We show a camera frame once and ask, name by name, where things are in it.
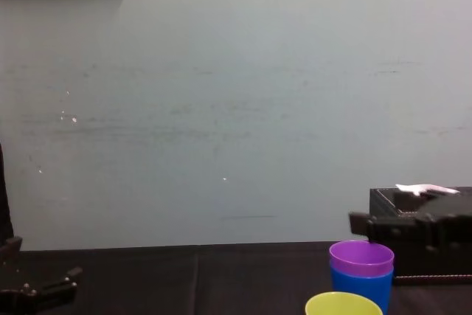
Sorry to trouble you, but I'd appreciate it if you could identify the black leather tissue box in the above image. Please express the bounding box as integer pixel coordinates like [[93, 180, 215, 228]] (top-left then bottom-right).
[[369, 186, 472, 287]]

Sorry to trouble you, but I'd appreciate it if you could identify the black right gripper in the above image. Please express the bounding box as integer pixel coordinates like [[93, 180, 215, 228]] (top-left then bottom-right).
[[348, 192, 472, 257]]

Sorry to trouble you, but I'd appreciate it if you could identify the blue plastic cup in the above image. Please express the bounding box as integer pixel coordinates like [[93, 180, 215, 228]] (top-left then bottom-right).
[[330, 261, 395, 315]]

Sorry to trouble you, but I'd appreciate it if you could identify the black table cloth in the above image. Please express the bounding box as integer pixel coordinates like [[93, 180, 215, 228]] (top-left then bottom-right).
[[0, 242, 472, 315]]

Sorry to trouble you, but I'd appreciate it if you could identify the yellow-green plastic cup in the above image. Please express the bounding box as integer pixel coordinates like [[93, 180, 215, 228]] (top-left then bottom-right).
[[305, 291, 384, 315]]

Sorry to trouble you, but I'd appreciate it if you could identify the white tissue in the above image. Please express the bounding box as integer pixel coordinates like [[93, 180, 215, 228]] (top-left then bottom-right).
[[395, 183, 462, 197]]

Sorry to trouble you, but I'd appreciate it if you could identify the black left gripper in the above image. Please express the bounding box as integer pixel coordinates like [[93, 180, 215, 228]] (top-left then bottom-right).
[[0, 236, 83, 315]]

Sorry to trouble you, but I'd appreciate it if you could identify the purple plastic cup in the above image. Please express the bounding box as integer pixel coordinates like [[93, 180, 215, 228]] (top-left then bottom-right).
[[329, 240, 395, 278]]

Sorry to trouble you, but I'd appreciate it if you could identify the black hanging fabric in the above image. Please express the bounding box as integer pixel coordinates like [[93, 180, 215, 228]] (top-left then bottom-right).
[[0, 141, 15, 248]]

